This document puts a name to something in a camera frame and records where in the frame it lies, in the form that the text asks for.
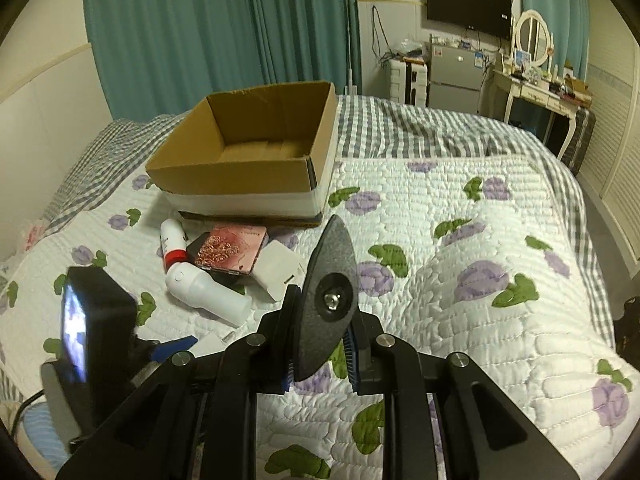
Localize black power bank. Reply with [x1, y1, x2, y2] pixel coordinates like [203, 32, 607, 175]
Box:
[186, 233, 240, 288]

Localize white plastic bottle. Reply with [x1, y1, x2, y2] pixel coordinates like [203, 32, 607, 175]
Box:
[165, 262, 250, 327]

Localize brown cardboard box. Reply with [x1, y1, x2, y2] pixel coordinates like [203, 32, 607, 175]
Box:
[145, 80, 338, 226]

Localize black wall television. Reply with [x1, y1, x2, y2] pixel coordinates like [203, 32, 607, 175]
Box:
[426, 0, 512, 40]

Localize white floral quilt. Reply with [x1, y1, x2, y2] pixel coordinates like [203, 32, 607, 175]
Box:
[1, 156, 639, 479]

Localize silver mini fridge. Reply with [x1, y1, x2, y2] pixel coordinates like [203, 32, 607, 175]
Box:
[428, 44, 485, 114]

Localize pink rose patterned case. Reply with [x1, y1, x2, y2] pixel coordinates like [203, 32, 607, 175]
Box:
[195, 223, 267, 275]

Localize teal curtain left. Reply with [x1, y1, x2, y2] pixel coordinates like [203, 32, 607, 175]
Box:
[84, 0, 361, 122]

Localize teal curtain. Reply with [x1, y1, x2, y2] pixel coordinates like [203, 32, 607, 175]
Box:
[84, 0, 361, 122]
[522, 0, 589, 79]

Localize white dressing table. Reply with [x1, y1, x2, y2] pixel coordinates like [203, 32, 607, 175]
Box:
[489, 70, 580, 159]

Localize white suitcase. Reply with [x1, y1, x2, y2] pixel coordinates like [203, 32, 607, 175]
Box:
[387, 58, 428, 107]

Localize oval vanity mirror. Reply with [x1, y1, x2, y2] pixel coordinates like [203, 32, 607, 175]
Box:
[512, 10, 554, 67]

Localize black phone with lit screen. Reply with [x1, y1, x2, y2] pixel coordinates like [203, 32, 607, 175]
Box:
[61, 266, 137, 434]

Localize teal curtain right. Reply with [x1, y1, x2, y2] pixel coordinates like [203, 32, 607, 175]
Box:
[522, 0, 589, 79]

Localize white bottle red cap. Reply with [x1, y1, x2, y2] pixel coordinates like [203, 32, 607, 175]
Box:
[160, 218, 189, 271]

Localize grey checkered bed sheet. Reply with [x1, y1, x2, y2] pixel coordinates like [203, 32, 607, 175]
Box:
[43, 96, 615, 346]

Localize white square charger box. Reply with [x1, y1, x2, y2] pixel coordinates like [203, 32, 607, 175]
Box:
[250, 240, 305, 301]

